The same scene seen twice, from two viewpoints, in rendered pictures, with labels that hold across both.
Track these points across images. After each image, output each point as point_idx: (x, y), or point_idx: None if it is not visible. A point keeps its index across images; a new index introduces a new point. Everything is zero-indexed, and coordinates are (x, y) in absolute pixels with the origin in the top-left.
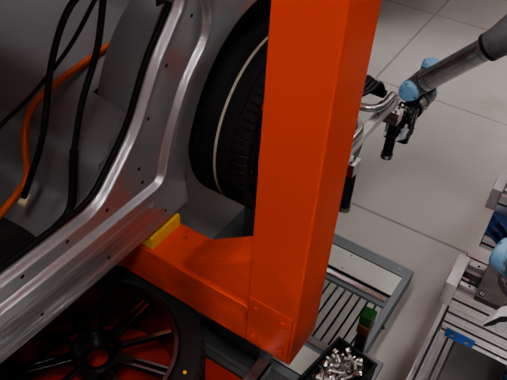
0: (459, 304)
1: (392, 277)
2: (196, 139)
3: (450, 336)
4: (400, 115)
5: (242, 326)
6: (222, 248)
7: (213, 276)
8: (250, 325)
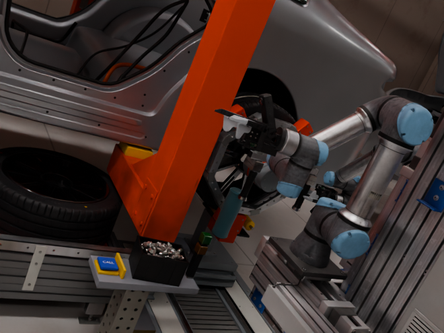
0: (263, 256)
1: (269, 332)
2: None
3: (253, 300)
4: (312, 179)
5: (135, 206)
6: None
7: (140, 170)
8: (137, 203)
